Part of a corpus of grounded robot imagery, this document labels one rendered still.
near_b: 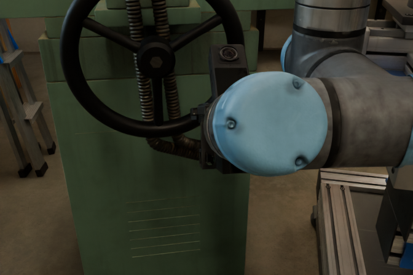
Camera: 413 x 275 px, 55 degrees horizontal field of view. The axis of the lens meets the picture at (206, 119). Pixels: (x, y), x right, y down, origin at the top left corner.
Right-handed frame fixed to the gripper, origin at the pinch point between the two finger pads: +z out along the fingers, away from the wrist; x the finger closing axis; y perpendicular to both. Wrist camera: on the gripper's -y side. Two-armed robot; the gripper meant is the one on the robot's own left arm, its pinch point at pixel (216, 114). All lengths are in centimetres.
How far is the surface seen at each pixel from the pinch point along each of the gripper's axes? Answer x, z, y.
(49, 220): -53, 92, 35
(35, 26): -114, 264, -84
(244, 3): 7.8, 15.4, -22.5
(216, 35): 2.4, 18.1, -16.9
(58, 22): -27.9, 14.9, -18.6
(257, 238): 22, 77, 41
